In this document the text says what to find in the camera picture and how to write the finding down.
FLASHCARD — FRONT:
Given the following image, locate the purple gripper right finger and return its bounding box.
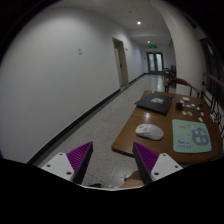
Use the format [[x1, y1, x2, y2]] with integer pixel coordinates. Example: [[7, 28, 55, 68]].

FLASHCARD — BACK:
[[133, 142, 182, 185]]

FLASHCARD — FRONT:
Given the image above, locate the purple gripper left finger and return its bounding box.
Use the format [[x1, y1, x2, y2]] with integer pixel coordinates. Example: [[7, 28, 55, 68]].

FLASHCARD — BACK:
[[42, 141, 93, 184]]

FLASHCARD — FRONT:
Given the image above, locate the white computer mouse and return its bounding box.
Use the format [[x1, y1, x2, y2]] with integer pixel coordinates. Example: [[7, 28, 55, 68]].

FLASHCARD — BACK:
[[135, 124, 164, 140]]

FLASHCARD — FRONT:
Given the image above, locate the green mouse pad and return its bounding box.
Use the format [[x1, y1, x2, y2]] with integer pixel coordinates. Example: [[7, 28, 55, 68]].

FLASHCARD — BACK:
[[172, 119, 212, 154]]

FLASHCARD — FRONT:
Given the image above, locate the wooden table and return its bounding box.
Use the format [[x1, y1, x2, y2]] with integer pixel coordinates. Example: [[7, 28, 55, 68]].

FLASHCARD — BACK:
[[112, 91, 223, 164]]

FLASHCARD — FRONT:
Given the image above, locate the black laptop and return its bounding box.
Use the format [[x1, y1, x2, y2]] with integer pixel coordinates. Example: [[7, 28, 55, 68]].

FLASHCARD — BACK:
[[136, 93, 174, 115]]

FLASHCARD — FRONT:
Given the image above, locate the small black box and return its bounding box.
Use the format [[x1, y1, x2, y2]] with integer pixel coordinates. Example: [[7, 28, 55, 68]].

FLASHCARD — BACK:
[[176, 103, 183, 110]]

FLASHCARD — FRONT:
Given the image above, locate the white paper card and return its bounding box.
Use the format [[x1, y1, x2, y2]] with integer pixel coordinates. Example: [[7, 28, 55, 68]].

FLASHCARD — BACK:
[[182, 97, 190, 101]]

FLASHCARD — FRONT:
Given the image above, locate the wooden chair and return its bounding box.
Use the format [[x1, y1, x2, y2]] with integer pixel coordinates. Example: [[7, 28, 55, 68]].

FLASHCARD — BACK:
[[164, 65, 176, 80], [164, 78, 200, 97]]

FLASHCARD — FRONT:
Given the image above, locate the far wooden chair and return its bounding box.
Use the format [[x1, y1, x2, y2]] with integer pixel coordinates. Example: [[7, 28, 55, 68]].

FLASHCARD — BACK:
[[164, 65, 176, 80]]

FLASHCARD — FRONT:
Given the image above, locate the double glass exit door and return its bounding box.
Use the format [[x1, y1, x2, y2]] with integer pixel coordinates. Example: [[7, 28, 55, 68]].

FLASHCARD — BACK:
[[147, 52, 164, 75]]

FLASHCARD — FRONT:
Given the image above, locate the wooden handrail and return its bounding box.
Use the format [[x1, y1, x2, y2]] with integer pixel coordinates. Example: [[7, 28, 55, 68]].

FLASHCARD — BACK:
[[203, 72, 224, 88]]

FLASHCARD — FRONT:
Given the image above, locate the green exit sign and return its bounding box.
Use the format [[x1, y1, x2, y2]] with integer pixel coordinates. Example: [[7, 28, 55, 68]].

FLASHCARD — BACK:
[[149, 45, 157, 49]]

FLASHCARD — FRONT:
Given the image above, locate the beige side door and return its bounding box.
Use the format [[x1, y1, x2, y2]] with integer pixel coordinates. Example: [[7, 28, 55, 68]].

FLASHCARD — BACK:
[[112, 38, 129, 87]]

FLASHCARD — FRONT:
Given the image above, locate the white wall switch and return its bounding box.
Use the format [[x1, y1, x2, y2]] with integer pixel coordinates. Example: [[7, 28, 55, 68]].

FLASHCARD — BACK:
[[78, 48, 82, 55]]

